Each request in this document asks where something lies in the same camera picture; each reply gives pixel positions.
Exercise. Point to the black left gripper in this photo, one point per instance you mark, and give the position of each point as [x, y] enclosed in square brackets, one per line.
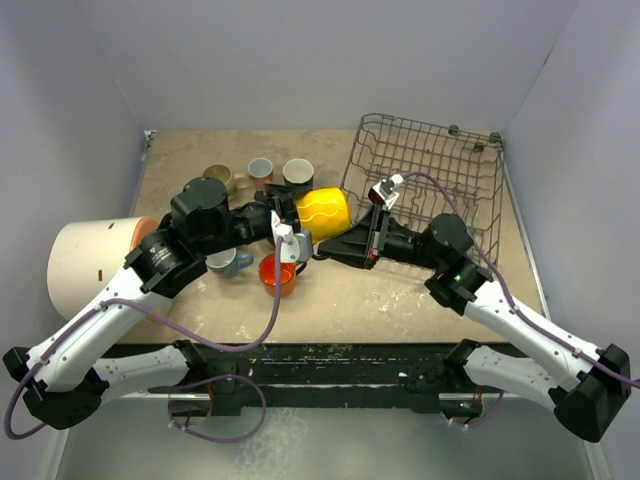
[286, 196]

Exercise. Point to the salmon pink ribbed mug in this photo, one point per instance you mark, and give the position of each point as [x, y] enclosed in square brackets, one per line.
[260, 171]

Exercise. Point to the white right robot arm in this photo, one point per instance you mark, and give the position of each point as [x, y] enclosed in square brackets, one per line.
[584, 385]

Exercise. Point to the grey wire dish rack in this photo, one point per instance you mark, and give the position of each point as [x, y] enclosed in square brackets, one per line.
[468, 164]

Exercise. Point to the cream mug green inside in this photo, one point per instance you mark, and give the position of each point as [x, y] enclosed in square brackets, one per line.
[298, 172]

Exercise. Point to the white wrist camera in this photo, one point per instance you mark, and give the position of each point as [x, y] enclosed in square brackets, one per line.
[292, 247]
[385, 193]

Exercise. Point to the blue mug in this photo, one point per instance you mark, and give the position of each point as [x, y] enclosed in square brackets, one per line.
[229, 262]

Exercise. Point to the beige stoneware mug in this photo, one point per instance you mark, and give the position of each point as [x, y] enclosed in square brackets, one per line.
[233, 182]

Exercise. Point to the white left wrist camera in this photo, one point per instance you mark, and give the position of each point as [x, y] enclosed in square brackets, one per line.
[292, 247]

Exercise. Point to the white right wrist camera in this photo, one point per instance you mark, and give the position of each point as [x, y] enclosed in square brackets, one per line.
[385, 193]

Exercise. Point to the yellow mug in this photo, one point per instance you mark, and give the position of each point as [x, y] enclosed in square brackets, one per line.
[325, 212]

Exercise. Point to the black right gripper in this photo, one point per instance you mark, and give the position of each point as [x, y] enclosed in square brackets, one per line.
[363, 244]

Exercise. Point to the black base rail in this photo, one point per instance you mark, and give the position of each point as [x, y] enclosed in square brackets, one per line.
[410, 376]

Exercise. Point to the white cylinder with striped lid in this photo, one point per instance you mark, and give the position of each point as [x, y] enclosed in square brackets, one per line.
[86, 255]

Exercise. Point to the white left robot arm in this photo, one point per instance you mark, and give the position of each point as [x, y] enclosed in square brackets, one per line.
[67, 377]

